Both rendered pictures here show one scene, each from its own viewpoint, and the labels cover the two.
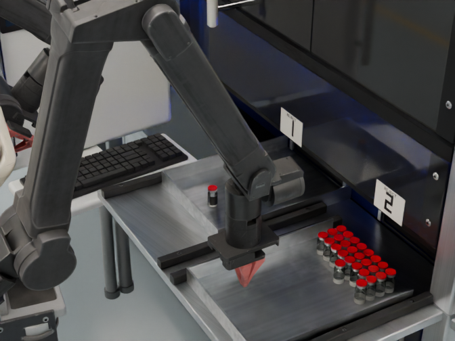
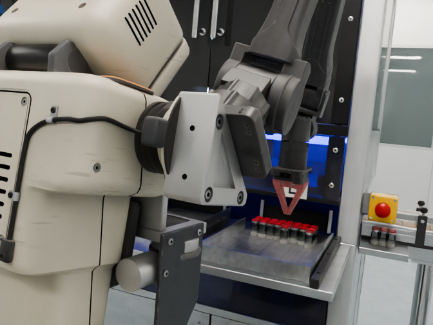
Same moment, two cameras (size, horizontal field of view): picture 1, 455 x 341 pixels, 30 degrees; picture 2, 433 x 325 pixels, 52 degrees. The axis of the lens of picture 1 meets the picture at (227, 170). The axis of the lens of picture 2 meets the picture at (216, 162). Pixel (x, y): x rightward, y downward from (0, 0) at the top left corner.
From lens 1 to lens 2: 111 cm
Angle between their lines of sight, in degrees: 45
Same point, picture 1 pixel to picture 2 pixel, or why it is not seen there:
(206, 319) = (238, 271)
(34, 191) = (295, 10)
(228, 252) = (297, 170)
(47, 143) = not seen: outside the picture
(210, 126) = (335, 25)
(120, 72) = not seen: hidden behind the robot
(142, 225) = not seen: hidden behind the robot
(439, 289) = (346, 229)
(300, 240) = (235, 231)
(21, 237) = (265, 73)
